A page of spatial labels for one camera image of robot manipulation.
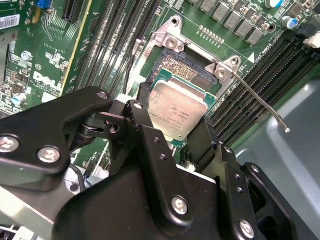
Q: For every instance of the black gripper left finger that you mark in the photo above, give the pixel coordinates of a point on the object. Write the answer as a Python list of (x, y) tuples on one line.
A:
[(37, 125)]

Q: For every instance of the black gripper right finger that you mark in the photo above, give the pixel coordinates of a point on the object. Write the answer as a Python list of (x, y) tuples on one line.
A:
[(235, 200)]

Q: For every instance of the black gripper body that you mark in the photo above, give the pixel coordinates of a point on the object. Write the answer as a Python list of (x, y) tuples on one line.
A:
[(112, 212)]

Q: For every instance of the silver CPU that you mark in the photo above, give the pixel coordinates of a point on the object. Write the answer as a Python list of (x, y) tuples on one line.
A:
[(177, 107)]

